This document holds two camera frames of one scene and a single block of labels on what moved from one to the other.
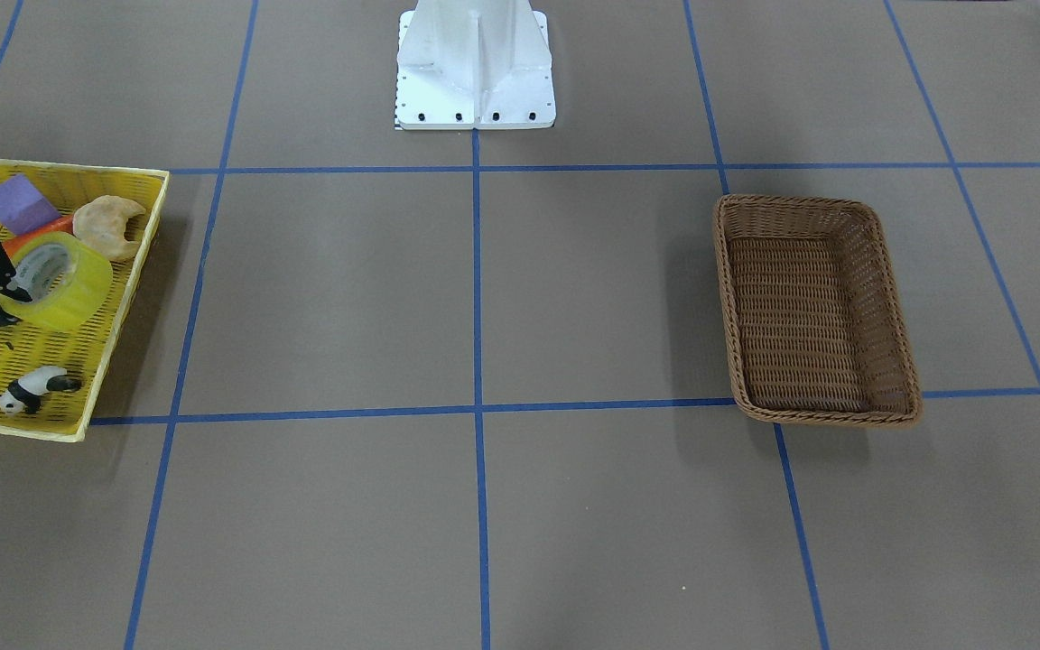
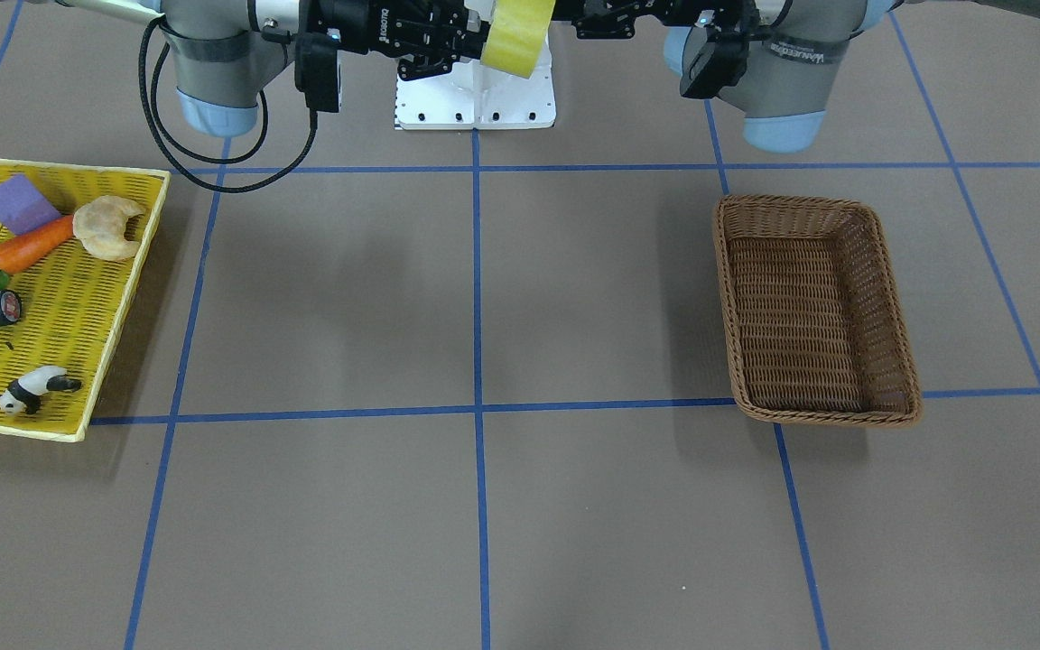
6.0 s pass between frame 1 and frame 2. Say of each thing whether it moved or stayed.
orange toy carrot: stayed
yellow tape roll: moved
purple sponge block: stayed
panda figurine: stayed
